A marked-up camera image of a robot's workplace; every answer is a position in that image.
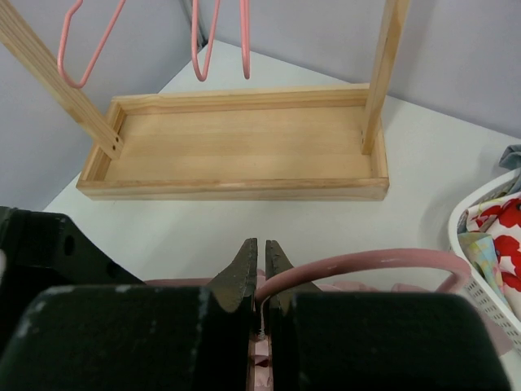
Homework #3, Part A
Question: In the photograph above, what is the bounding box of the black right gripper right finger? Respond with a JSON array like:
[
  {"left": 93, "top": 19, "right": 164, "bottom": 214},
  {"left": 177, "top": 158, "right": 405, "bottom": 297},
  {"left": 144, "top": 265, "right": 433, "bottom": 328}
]
[{"left": 265, "top": 240, "right": 510, "bottom": 390}]

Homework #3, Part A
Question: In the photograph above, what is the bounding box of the red floral white garment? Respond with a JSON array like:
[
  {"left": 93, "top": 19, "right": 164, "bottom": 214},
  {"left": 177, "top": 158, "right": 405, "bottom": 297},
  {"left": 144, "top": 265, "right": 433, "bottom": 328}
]
[{"left": 466, "top": 192, "right": 520, "bottom": 292}]

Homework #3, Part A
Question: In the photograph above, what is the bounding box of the pastel patterned cloth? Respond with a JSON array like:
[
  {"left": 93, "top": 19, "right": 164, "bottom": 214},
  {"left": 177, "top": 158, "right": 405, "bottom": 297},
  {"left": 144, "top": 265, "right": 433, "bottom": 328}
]
[{"left": 458, "top": 178, "right": 521, "bottom": 286}]

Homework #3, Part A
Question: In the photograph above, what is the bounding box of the wooden clothes rack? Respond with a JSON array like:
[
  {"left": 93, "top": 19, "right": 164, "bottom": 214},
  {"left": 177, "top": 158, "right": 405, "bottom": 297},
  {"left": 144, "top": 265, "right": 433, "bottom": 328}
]
[{"left": 1, "top": 1, "right": 409, "bottom": 200}]

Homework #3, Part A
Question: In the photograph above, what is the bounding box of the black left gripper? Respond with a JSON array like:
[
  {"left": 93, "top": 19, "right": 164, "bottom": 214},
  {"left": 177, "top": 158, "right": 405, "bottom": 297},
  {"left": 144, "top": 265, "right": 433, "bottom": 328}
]
[{"left": 0, "top": 205, "right": 146, "bottom": 294}]

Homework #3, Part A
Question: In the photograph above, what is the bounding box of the pink pleated skirt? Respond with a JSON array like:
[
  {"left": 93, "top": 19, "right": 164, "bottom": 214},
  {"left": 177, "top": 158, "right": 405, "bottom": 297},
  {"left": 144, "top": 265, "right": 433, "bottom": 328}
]
[{"left": 146, "top": 278, "right": 514, "bottom": 390}]

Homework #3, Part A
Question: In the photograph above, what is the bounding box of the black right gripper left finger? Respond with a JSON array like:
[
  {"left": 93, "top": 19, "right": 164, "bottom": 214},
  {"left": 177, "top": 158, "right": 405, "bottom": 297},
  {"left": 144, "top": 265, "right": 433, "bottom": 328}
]
[{"left": 1, "top": 239, "right": 257, "bottom": 390}]

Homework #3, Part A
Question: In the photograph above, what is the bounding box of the white laundry basket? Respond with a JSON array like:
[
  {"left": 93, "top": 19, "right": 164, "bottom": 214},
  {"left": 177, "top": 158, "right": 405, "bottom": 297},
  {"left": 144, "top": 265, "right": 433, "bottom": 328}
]
[{"left": 447, "top": 166, "right": 521, "bottom": 347}]

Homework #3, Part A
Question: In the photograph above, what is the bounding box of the blue denim garment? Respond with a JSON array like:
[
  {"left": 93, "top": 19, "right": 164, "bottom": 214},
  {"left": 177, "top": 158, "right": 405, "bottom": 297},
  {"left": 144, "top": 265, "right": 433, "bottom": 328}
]
[{"left": 499, "top": 144, "right": 521, "bottom": 170}]

